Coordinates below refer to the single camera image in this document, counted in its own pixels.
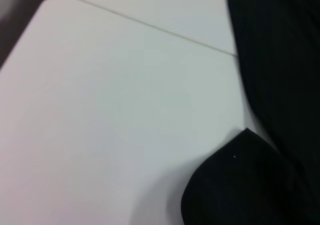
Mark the black shirt with white print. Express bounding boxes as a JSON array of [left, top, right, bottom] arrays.
[[180, 0, 320, 225]]

